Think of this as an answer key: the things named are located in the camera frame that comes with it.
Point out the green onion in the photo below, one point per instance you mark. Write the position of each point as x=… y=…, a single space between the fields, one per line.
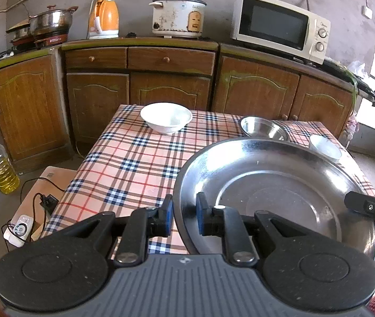
x=351 y=79

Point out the white wall switch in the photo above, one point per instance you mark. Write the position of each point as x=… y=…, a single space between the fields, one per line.
x=367 y=12

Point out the cooking oil bottle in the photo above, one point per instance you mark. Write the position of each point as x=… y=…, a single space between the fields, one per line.
x=2 y=171

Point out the wooden cabinet with drawers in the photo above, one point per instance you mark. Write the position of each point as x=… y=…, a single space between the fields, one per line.
x=98 y=99

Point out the blue patterned white bowl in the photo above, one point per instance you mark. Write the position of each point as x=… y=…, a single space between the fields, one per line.
x=324 y=147

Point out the black power adapter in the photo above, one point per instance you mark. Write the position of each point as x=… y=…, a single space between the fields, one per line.
x=49 y=201

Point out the cardboard box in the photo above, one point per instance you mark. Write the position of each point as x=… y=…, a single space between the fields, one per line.
x=55 y=178

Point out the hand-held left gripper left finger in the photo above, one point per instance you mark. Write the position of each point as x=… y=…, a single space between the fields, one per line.
x=169 y=216

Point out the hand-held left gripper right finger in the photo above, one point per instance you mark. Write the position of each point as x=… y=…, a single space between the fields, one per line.
x=200 y=214

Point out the plain white bowl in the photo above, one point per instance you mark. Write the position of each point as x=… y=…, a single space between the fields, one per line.
x=164 y=115

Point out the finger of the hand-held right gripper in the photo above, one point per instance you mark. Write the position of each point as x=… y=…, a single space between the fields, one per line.
x=360 y=204

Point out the black flat tray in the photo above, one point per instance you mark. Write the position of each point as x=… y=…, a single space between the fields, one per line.
x=367 y=90

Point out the white rice cooker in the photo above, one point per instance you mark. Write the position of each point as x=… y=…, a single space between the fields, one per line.
x=174 y=16

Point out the red induction cooker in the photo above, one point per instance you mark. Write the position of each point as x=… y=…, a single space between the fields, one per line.
x=52 y=40

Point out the orange electric kettle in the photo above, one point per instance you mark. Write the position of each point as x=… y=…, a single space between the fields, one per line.
x=106 y=16

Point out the wooden two-door cabinet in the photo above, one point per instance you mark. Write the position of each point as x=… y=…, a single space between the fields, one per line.
x=256 y=92

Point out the wooden single-door cabinet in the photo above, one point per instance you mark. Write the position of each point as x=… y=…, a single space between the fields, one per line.
x=22 y=112

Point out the stainless steel plate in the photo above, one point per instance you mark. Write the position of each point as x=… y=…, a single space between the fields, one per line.
x=273 y=171

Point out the large steel pot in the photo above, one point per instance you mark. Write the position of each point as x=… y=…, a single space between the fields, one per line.
x=52 y=19

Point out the stainless steel bowl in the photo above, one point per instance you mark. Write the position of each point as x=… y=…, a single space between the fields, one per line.
x=260 y=127

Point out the cream microwave oven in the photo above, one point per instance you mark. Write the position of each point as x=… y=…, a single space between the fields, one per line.
x=273 y=23

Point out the white extension socket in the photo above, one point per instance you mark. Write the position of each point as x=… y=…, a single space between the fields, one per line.
x=20 y=229

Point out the white plastic bag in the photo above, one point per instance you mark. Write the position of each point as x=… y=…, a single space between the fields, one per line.
x=359 y=68

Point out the small steel pot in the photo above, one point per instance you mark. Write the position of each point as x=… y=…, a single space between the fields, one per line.
x=19 y=31

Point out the plaid tablecloth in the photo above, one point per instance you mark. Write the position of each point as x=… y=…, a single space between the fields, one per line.
x=124 y=171

